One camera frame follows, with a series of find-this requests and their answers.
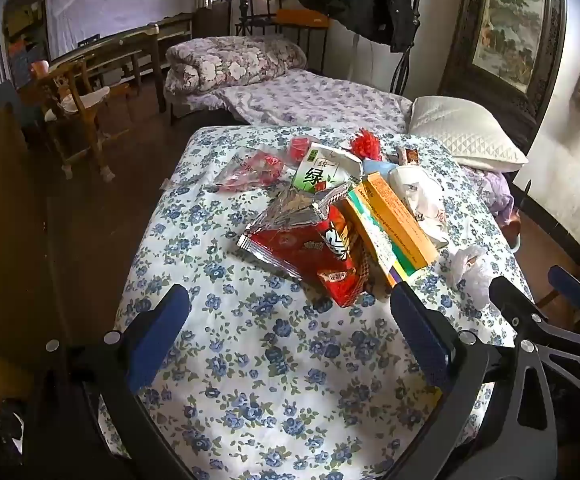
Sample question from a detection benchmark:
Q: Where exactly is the red jelly cup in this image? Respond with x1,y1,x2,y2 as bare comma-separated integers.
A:
290,136,321,163

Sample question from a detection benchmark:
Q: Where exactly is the white quilted pillow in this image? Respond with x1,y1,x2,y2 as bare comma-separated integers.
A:
407,95,529,173

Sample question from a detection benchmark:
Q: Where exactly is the wooden chair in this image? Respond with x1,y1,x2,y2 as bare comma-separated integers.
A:
32,57,133,181

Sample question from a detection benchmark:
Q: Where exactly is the black jacket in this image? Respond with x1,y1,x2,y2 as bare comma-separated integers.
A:
297,0,415,53

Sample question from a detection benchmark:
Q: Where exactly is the blue floral bedsheet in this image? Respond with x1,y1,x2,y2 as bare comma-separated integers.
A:
97,125,535,480

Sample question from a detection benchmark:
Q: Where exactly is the red snack bag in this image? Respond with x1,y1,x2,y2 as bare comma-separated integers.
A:
237,185,358,308

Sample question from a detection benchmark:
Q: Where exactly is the blue face mask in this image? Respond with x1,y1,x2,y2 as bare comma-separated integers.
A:
362,159,395,176

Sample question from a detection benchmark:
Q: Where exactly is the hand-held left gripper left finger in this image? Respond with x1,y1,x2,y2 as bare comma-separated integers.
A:
45,284,195,480

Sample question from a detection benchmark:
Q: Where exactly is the black metal coat rack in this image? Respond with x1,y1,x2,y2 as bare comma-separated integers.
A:
390,45,413,97

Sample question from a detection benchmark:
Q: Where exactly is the orange flat box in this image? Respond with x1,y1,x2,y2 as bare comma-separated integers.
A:
275,8,331,30

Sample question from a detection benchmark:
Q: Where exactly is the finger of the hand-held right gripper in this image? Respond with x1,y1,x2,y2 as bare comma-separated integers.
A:
548,265,580,326
488,276,580,361

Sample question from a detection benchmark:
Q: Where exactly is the long wooden table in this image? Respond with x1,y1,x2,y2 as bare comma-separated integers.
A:
50,12,193,113

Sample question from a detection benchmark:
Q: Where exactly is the red pompom ornament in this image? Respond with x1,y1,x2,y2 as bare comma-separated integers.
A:
348,129,383,157

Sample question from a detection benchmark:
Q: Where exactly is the purple floral cloth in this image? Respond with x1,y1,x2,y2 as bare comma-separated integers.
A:
470,167,513,226

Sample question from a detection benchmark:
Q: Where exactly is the orange medicine box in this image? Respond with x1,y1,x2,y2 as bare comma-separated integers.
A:
337,171,440,291

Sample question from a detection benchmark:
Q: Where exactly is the framed landscape painting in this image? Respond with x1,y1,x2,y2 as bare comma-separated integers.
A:
437,0,568,156

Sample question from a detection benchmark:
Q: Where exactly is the purple floral sheet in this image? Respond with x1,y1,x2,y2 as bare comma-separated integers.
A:
215,69,413,136

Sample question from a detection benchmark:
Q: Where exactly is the clear plastic bag red print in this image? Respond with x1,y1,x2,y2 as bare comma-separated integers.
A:
162,147,291,195

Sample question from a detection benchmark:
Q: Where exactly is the white wall cloth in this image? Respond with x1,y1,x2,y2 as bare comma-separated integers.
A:
45,0,195,58

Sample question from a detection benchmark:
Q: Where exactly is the green tea carton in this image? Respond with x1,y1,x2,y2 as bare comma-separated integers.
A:
290,142,365,196

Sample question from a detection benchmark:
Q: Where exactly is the dark blue chair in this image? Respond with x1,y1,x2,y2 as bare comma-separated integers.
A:
0,80,37,133

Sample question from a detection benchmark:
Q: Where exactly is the folded floral quilt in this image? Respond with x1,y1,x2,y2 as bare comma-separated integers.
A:
164,36,308,106

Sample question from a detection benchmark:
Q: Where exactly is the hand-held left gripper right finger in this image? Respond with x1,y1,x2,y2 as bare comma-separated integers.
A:
380,282,561,480

